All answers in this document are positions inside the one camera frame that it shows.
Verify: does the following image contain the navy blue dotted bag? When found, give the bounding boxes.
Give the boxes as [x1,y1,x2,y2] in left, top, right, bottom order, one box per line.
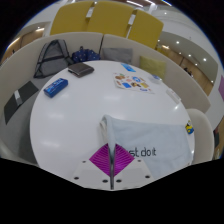
[70,46,102,64]

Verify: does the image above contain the yellow-green cushion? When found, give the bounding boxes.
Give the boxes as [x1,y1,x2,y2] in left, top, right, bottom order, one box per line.
[138,55,168,80]

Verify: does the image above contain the light blue towel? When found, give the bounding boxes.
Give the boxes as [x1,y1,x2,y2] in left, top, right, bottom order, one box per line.
[99,114,194,171]

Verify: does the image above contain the purple wall poster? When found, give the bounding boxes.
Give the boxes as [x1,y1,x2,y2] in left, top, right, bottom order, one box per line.
[218,74,224,103]

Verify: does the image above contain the curved beige sofa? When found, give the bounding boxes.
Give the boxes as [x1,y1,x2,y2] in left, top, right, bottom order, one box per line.
[0,31,213,164]

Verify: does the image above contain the colourful sticker sheet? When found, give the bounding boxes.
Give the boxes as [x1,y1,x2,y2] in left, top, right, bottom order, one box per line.
[113,72,155,94]

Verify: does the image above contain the white armchair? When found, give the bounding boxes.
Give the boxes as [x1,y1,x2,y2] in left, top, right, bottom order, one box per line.
[185,108,216,165]

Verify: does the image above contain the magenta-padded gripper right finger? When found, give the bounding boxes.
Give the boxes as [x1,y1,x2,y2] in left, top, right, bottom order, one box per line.
[112,143,153,191]

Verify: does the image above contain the blue rectangular box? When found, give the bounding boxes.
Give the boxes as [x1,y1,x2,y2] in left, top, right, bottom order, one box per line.
[43,77,69,99]

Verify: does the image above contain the ceiling lights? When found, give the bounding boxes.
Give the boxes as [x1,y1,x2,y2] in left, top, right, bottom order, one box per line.
[124,0,209,63]

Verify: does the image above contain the small blue white packet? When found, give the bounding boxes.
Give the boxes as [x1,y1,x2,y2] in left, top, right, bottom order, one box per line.
[148,74,163,84]

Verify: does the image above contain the yellow wall panel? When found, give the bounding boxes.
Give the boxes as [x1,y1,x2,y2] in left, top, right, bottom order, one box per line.
[87,0,134,38]
[127,9,165,50]
[49,0,95,36]

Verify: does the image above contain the grey cushion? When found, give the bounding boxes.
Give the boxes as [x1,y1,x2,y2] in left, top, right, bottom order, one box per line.
[100,47,134,65]

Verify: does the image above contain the yellow cartoon figure toy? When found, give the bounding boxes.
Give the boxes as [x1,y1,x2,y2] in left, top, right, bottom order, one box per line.
[184,120,195,135]

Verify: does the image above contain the dark brown pouch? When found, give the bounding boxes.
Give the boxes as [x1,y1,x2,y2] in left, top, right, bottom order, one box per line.
[67,62,95,78]

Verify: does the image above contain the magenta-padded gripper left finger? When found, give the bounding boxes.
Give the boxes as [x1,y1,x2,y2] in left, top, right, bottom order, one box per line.
[71,143,113,191]

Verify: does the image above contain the black mesh backpack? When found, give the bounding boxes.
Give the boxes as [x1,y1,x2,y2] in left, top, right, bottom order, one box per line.
[33,39,73,79]

